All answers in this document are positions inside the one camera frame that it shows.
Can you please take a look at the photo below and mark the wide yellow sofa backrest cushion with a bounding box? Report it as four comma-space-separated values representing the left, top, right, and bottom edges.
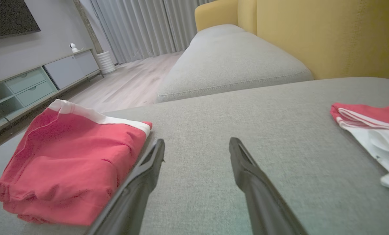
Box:
256, 0, 389, 82

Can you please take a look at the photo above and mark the black flat television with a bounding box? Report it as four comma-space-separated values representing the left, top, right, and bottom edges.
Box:
0, 0, 41, 42

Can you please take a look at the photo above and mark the white grey TV cabinet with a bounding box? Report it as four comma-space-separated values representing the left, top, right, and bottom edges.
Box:
0, 48, 104, 144

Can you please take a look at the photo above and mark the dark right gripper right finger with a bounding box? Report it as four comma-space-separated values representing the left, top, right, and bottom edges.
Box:
228, 137, 308, 235

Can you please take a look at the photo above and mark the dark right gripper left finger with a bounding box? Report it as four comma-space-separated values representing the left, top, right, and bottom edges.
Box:
87, 138, 166, 235

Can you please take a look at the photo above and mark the large grey sofa seat cushion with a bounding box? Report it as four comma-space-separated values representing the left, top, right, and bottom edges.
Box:
0, 77, 389, 235

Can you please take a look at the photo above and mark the grey pleated curtain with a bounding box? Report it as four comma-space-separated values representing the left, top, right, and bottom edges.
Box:
90, 0, 214, 65

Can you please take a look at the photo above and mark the red white jersey number 23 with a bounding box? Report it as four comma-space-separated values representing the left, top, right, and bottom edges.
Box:
330, 102, 389, 194

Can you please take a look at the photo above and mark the white ribbed cylinder appliance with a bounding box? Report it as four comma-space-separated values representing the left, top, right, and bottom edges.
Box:
97, 51, 117, 75

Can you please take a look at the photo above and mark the small grey sofa seat cushion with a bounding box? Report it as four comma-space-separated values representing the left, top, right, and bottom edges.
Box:
156, 24, 314, 103

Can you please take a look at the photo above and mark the red garment with white trim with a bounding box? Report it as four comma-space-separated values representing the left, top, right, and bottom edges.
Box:
0, 99, 152, 226

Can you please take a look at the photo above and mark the yellow sofa armrest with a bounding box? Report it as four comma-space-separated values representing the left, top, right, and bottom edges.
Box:
194, 0, 239, 32

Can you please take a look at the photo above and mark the narrow yellow sofa backrest cushion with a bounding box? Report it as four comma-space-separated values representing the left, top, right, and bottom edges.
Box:
237, 0, 258, 35

